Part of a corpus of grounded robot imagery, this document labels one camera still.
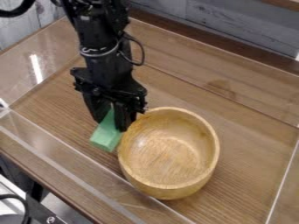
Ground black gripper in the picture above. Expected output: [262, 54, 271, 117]
[70, 49, 147, 132]

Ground green rectangular block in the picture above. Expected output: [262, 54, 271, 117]
[90, 110, 122, 152]

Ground light wooden bowl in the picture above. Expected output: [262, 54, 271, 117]
[118, 107, 220, 200]

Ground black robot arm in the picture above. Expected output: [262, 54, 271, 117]
[60, 0, 147, 132]

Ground clear acrylic tray wall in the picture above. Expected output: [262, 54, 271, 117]
[0, 106, 195, 224]

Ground black cable bottom left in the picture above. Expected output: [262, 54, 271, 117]
[0, 193, 34, 224]

